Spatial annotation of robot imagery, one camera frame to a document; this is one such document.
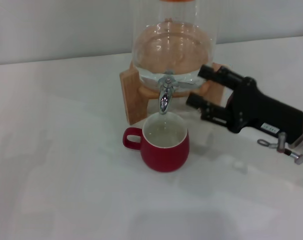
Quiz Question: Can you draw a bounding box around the red cup white inside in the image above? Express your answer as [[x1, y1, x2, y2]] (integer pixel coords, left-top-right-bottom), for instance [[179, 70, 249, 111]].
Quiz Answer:
[[122, 114, 190, 173]]

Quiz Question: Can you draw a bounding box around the chrome faucet tap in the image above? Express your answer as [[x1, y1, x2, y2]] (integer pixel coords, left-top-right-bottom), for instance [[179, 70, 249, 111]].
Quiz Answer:
[[156, 74, 200, 115]]

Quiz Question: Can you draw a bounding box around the wooden dispenser stand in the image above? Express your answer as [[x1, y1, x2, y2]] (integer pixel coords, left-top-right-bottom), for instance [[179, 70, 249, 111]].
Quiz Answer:
[[119, 62, 230, 125]]

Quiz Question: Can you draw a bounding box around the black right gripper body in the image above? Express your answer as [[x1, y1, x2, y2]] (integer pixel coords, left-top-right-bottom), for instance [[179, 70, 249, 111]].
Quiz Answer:
[[225, 76, 303, 145]]

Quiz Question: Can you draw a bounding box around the clear glass water dispenser jar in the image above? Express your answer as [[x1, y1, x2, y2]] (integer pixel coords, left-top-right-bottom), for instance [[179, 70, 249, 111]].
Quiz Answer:
[[131, 0, 219, 92]]

